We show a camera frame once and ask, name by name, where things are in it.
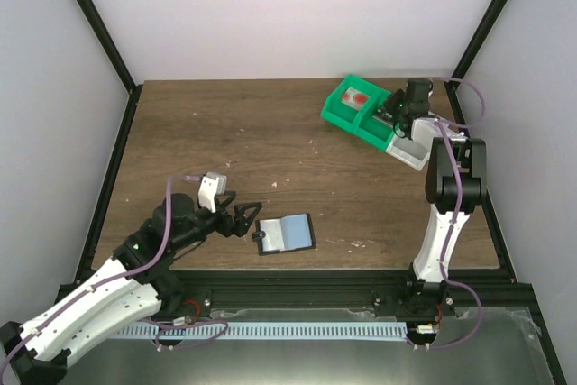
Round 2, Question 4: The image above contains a grey card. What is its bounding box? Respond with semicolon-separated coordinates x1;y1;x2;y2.
372;113;398;129

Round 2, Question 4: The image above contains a black leather card holder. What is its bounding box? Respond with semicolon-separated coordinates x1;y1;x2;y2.
252;214;316;256

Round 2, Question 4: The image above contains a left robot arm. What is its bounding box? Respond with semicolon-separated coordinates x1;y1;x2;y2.
1;191;262;384

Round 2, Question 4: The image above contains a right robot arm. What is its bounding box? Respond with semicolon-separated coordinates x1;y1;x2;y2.
375;78;487;315

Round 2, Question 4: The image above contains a red white card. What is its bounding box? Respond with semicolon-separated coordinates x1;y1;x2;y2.
341;87;370;111

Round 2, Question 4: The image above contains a green bin middle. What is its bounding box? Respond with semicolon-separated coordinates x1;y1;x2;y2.
352;96;395;151

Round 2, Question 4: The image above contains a green bin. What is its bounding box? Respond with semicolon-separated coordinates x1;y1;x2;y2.
352;96;395;151
320;74;390;134

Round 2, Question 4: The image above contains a green bin far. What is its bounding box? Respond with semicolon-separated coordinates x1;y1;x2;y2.
320;74;390;134

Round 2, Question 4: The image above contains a white translucent bin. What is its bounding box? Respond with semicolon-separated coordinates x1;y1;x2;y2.
386;134;432;171

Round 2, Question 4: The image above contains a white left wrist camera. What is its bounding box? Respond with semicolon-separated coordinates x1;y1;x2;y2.
197;172;227;213

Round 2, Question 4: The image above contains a light blue slotted cable duct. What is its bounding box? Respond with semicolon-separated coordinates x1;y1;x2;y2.
113;322;408;342

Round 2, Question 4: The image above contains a black right frame post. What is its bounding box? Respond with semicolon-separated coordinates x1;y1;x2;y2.
448;0;536;88

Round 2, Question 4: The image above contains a black frame post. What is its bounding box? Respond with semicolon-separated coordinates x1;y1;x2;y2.
48;0;138;93
448;0;536;88

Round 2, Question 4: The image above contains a black aluminium front rail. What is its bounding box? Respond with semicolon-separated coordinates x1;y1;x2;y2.
139;270;536;321

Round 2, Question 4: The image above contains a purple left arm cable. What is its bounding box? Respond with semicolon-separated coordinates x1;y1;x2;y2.
0;174;202;377

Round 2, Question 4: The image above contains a black left frame post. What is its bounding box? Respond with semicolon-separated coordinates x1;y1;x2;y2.
48;0;138;93

